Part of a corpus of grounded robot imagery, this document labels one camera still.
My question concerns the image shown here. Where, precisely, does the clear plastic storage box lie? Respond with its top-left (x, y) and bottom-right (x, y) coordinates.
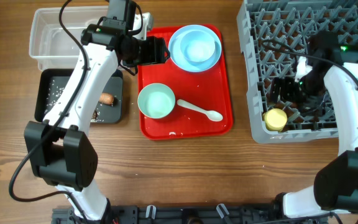
top-left (29, 6), bottom-right (108, 71)

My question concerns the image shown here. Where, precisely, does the yellow plastic cup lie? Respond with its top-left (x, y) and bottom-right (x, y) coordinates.
top-left (262, 108), bottom-right (288, 131)

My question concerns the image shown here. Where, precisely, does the mint green bowl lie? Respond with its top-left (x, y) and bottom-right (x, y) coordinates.
top-left (137, 83), bottom-right (176, 119)

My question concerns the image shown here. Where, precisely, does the light blue bowl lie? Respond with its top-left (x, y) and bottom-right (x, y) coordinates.
top-left (180, 30), bottom-right (216, 64)

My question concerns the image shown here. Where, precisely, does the grey dishwasher rack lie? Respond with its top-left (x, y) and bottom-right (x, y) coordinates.
top-left (237, 1), bottom-right (358, 144)

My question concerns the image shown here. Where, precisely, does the black waste tray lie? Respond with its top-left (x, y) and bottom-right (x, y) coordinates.
top-left (34, 68), bottom-right (124, 124)

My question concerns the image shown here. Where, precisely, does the red plastic tray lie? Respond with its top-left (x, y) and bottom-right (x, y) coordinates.
top-left (138, 25), bottom-right (233, 140)

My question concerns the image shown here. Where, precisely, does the white rice pile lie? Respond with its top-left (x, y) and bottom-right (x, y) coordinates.
top-left (44, 77), bottom-right (69, 116)

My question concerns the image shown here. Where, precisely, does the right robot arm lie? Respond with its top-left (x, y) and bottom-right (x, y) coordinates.
top-left (262, 30), bottom-right (358, 218)

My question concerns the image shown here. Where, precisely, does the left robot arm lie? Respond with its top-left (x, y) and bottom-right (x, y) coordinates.
top-left (23, 1), bottom-right (170, 223)

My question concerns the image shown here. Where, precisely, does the white plastic spoon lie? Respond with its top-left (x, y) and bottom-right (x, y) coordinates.
top-left (177, 99), bottom-right (223, 122)

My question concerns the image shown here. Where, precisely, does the brown food lump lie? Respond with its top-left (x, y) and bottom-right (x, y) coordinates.
top-left (91, 110), bottom-right (98, 122)

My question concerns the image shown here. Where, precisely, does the light blue plate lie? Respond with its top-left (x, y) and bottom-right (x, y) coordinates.
top-left (168, 25), bottom-right (223, 73)

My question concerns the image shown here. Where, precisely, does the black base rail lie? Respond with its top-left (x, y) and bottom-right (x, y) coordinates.
top-left (51, 204), bottom-right (329, 224)

